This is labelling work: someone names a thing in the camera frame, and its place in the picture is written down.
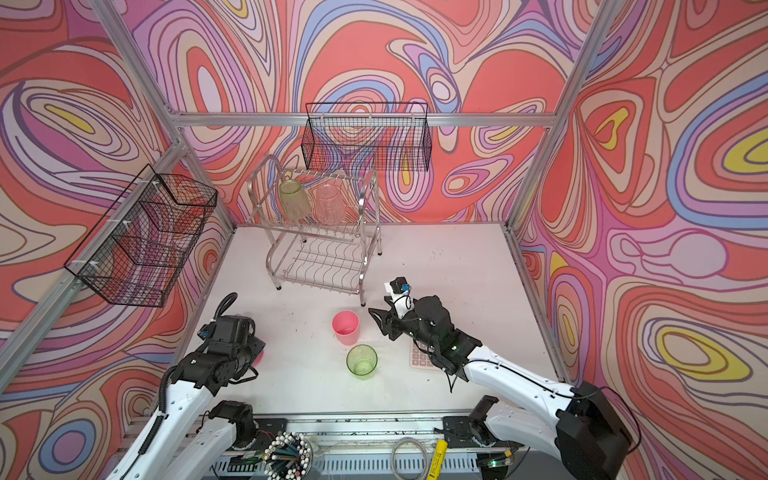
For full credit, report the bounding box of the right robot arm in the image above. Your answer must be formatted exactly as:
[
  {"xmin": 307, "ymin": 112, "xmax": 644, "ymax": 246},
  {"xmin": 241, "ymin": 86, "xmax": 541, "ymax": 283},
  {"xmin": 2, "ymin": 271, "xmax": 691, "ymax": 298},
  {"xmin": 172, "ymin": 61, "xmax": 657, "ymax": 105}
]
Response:
[{"xmin": 368, "ymin": 296, "xmax": 639, "ymax": 479}]

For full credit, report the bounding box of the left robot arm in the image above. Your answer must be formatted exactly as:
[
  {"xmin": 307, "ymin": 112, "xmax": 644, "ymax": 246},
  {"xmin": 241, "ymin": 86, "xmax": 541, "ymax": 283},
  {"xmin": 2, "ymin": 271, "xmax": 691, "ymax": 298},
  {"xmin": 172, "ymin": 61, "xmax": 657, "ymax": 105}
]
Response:
[{"xmin": 107, "ymin": 292, "xmax": 265, "ymax": 479}]

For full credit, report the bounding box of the black wire basket back wall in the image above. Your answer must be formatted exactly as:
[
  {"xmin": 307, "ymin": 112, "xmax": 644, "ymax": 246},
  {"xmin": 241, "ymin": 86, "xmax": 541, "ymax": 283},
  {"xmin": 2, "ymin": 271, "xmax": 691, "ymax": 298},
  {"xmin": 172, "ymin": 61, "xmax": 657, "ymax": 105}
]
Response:
[{"xmin": 301, "ymin": 101, "xmax": 432, "ymax": 175}]

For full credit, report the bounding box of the pink calculator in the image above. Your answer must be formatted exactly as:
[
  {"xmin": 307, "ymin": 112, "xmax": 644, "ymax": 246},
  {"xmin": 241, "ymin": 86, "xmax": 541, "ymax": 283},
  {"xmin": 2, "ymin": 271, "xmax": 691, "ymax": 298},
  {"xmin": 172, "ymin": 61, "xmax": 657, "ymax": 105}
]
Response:
[{"xmin": 409, "ymin": 343, "xmax": 439, "ymax": 371}]

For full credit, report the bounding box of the yellow marker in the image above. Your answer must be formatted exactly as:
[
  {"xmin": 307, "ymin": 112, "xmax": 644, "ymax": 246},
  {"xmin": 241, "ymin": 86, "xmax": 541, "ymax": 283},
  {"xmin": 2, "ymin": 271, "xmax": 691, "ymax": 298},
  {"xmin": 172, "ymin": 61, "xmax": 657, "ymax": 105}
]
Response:
[{"xmin": 426, "ymin": 439, "xmax": 448, "ymax": 480}]

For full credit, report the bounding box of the opaque pink cup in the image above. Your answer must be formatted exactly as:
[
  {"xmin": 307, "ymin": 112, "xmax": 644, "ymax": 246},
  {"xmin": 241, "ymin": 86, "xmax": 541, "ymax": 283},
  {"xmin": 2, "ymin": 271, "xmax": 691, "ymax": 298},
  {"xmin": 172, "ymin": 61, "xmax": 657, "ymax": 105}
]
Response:
[
  {"xmin": 331, "ymin": 310, "xmax": 360, "ymax": 346},
  {"xmin": 251, "ymin": 351, "xmax": 264, "ymax": 368}
]

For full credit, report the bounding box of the clear pink cup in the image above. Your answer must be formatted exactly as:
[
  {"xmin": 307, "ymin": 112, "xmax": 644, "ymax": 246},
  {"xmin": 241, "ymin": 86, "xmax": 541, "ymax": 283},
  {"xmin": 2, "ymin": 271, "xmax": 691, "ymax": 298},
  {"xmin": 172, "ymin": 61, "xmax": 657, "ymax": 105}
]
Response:
[{"xmin": 314, "ymin": 183, "xmax": 346, "ymax": 226}]

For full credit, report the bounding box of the grey coiled cable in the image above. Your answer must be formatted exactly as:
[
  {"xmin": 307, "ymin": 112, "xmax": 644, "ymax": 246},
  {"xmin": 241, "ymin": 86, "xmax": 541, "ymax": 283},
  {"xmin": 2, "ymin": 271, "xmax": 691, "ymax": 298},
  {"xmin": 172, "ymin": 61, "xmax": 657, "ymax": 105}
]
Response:
[{"xmin": 391, "ymin": 436, "xmax": 432, "ymax": 480}]

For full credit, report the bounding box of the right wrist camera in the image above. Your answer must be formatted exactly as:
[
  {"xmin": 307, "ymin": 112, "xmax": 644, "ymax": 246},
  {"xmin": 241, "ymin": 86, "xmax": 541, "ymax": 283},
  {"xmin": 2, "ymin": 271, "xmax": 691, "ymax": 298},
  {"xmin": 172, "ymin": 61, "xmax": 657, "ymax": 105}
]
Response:
[{"xmin": 385, "ymin": 277, "xmax": 411, "ymax": 301}]

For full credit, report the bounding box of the steel two-tier dish rack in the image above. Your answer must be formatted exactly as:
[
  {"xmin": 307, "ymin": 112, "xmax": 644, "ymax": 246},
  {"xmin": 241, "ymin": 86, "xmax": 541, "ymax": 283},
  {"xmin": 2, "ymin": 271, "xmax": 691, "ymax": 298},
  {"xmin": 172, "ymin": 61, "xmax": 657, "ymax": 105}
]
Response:
[{"xmin": 246, "ymin": 155, "xmax": 382, "ymax": 307}]

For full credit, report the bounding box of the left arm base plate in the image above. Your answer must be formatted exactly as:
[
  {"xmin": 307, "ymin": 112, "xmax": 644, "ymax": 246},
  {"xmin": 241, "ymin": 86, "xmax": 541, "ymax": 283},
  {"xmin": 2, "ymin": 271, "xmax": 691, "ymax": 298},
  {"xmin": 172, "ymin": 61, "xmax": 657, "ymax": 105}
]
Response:
[{"xmin": 224, "ymin": 416, "xmax": 288, "ymax": 451}]

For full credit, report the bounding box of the green translucent cup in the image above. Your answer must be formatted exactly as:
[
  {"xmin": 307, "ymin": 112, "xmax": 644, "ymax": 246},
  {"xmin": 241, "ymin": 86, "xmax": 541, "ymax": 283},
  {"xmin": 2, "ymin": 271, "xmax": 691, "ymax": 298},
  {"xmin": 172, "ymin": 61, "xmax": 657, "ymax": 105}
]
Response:
[
  {"xmin": 279, "ymin": 179, "xmax": 312, "ymax": 222},
  {"xmin": 346, "ymin": 344, "xmax": 378, "ymax": 379}
]

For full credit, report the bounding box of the black wire basket left wall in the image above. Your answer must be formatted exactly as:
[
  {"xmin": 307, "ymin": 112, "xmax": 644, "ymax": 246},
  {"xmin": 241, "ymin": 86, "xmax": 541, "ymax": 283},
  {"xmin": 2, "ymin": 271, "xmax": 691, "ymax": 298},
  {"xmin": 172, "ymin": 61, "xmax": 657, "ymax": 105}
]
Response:
[{"xmin": 64, "ymin": 165, "xmax": 218, "ymax": 308}]

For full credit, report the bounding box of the black wire basket wall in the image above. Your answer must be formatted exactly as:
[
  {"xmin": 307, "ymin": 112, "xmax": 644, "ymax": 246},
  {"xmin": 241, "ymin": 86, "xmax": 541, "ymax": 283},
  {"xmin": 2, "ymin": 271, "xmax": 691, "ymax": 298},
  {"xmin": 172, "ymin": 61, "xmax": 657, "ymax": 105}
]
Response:
[
  {"xmin": 301, "ymin": 101, "xmax": 432, "ymax": 175},
  {"xmin": 64, "ymin": 165, "xmax": 218, "ymax": 308}
]

